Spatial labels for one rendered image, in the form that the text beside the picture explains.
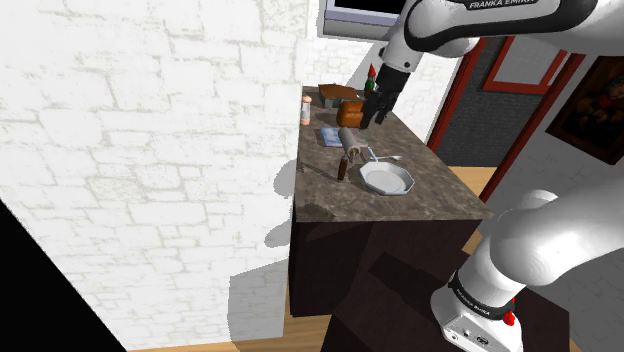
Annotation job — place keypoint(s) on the brown box on grey base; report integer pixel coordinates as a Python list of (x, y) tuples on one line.
[(335, 92)]

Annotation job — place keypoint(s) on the blue book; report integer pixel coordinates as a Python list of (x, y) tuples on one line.
[(329, 136)]

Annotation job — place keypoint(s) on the red-hatted gnome figure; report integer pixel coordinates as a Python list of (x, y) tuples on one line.
[(370, 82)]

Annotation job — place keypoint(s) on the red-framed door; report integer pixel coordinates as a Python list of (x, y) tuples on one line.
[(487, 117)]

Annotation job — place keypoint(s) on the grey-framed dark screen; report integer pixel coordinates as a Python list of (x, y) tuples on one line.
[(358, 17)]

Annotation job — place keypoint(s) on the pale salt shaker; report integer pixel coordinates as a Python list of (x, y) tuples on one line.
[(306, 111)]

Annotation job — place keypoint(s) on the dark robot stand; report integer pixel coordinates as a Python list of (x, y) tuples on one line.
[(390, 312)]

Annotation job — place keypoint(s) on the dark-framed wall picture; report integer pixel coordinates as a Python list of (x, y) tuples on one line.
[(592, 109)]

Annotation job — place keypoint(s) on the orange bread loaf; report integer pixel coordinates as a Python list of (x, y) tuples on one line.
[(348, 114)]

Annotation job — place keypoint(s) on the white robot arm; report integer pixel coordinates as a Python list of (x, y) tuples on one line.
[(536, 244)]

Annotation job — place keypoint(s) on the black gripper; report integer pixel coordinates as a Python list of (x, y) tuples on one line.
[(389, 82)]

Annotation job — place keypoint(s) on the thin dark knife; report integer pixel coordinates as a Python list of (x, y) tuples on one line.
[(317, 169)]

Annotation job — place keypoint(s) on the dark cabinet with marble top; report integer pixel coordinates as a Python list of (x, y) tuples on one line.
[(414, 146)]

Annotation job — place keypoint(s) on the white octagonal plate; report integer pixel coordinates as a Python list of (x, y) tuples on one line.
[(386, 178)]

